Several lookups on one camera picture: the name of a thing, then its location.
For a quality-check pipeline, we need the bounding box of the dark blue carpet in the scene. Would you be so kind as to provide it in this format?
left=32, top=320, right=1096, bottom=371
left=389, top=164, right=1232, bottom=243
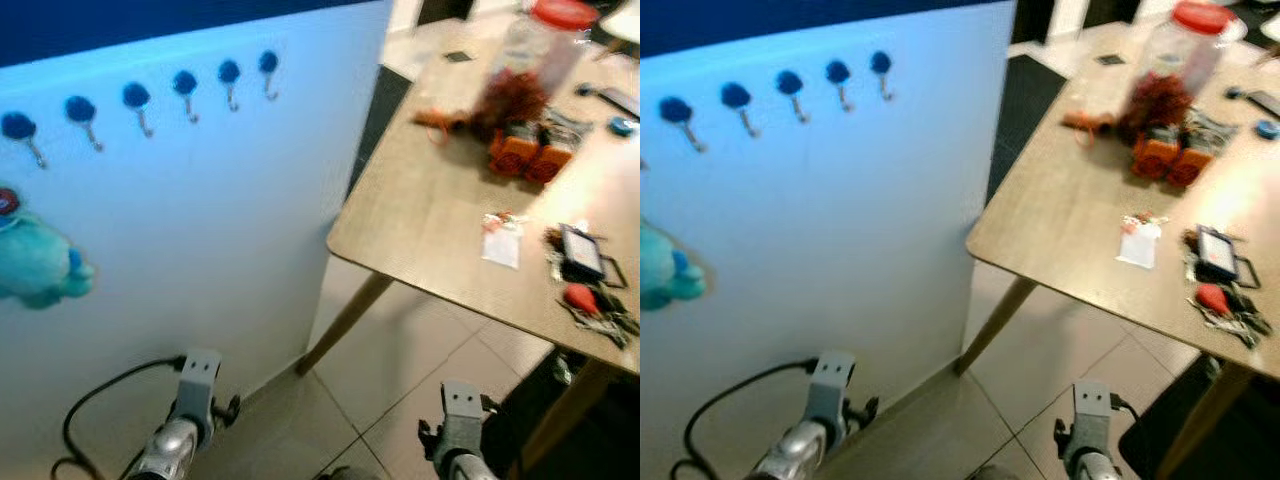
left=345, top=65, right=417, bottom=197
left=985, top=55, right=1053, bottom=207

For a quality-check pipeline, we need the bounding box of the white partition board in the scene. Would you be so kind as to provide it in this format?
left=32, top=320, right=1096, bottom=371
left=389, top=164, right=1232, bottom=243
left=0, top=0, right=393, bottom=480
left=640, top=0, right=1017, bottom=480

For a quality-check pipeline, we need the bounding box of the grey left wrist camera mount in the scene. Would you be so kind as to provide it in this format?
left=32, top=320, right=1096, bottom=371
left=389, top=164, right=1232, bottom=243
left=178, top=350, right=223, bottom=427
left=815, top=352, right=859, bottom=428

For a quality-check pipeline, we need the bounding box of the white card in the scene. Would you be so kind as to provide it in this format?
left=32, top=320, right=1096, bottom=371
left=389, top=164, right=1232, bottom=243
left=481, top=212, right=525, bottom=270
left=1117, top=215, right=1164, bottom=270

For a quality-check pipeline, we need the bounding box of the clear jar with red lid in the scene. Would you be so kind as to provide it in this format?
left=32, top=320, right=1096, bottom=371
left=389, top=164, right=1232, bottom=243
left=480, top=0, right=599, bottom=133
left=1120, top=0, right=1239, bottom=137

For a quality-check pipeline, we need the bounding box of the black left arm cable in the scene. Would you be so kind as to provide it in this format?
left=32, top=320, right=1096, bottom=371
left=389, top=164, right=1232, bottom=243
left=685, top=358, right=826, bottom=480
left=62, top=355, right=191, bottom=480

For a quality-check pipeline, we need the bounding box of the dark blue badge holder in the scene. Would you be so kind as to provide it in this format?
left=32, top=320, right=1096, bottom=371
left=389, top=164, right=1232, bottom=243
left=560, top=225, right=607, bottom=284
left=1195, top=227, right=1243, bottom=285

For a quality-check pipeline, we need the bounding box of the silver key bunch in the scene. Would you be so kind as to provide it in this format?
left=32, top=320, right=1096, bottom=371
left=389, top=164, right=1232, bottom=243
left=565, top=300, right=640, bottom=350
left=1200, top=300, right=1280, bottom=350

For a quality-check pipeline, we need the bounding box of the brown cardboard tube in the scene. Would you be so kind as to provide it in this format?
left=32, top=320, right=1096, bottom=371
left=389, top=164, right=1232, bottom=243
left=413, top=108, right=481, bottom=132
left=1062, top=112, right=1126, bottom=137

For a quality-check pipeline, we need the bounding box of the teal plush keychain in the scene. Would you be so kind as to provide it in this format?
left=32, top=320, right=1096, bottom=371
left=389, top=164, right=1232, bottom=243
left=640, top=222, right=710, bottom=312
left=0, top=188, right=97, bottom=311

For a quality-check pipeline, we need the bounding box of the grey plastic clamp tool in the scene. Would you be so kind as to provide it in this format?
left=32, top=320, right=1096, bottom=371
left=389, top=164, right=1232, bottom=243
left=545, top=108, right=592, bottom=137
left=1185, top=108, right=1242, bottom=142

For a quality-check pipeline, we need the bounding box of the wooden table leg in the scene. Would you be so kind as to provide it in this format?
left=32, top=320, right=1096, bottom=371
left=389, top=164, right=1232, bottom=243
left=297, top=270, right=393, bottom=377
left=953, top=275, right=1036, bottom=377
left=1155, top=360, right=1257, bottom=480
left=515, top=360, right=617, bottom=480

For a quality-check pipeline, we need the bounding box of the blue wall hook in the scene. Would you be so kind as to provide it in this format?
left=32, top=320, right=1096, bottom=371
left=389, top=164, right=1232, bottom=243
left=171, top=70, right=201, bottom=125
left=825, top=60, right=857, bottom=114
left=658, top=96, right=707, bottom=154
left=869, top=50, right=895, bottom=103
left=258, top=50, right=282, bottom=102
left=0, top=112, right=48, bottom=170
left=218, top=60, right=244, bottom=113
left=720, top=82, right=762, bottom=139
left=65, top=96, right=105, bottom=154
left=122, top=82, right=156, bottom=139
left=776, top=70, right=808, bottom=125

